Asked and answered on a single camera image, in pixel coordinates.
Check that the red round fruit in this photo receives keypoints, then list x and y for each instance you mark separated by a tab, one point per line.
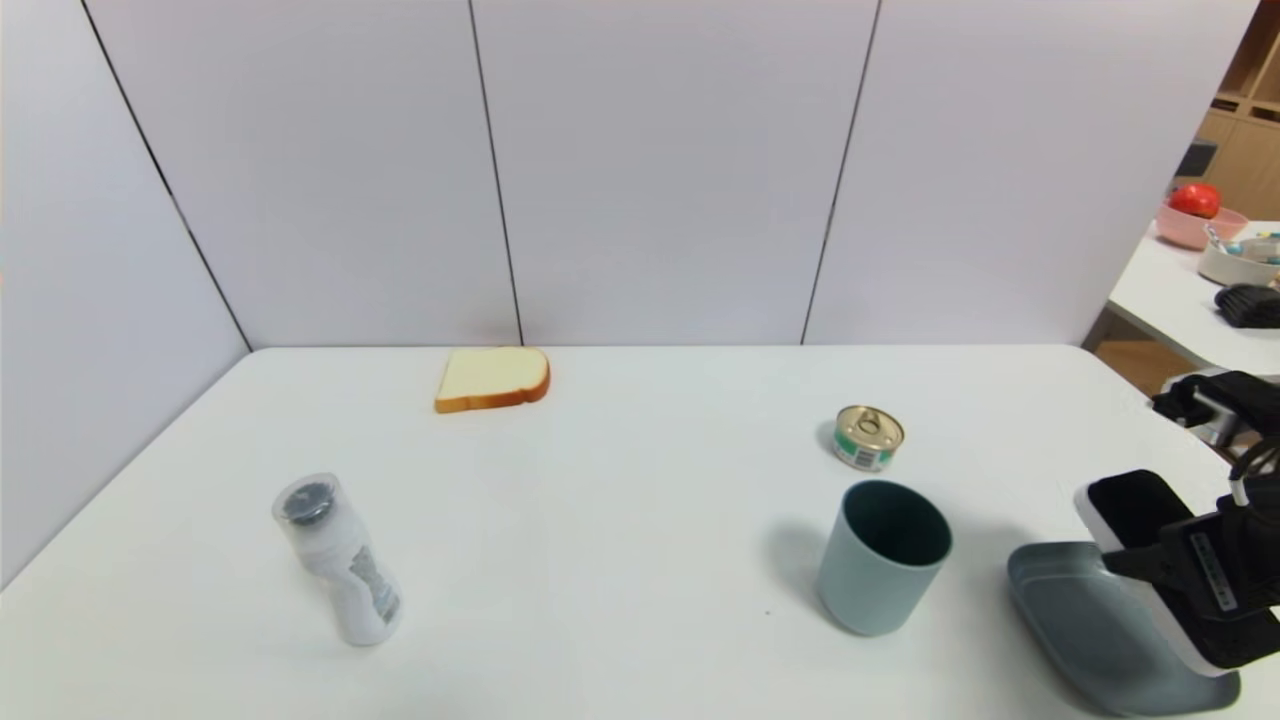
1195	201

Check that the white side table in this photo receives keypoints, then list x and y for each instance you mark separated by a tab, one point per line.
1165	300

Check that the white plastic bottle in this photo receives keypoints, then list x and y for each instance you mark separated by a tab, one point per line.
345	570

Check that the small metal tin can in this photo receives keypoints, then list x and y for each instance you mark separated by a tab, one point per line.
868	438

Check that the dark grey box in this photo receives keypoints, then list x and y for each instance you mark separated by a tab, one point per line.
1197	160

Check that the pink bowl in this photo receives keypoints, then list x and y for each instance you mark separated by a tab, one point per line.
1182	234

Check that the black whiteboard eraser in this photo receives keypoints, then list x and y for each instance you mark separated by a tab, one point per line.
1135	505

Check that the white bowl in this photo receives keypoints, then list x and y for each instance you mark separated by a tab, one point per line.
1235	271

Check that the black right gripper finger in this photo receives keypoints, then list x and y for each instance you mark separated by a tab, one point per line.
1150	565

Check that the grey oval dish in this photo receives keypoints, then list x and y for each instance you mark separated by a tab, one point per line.
1070	610

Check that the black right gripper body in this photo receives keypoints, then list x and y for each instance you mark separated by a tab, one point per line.
1212	572

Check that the white bread slice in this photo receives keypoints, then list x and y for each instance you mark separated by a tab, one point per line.
490	375

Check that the black ribbed object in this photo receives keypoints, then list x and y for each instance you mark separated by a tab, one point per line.
1250	307

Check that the wooden shelf unit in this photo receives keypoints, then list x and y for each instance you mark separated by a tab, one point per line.
1245	160

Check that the grey-blue plastic cup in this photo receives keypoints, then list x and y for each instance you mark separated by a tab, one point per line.
865	590

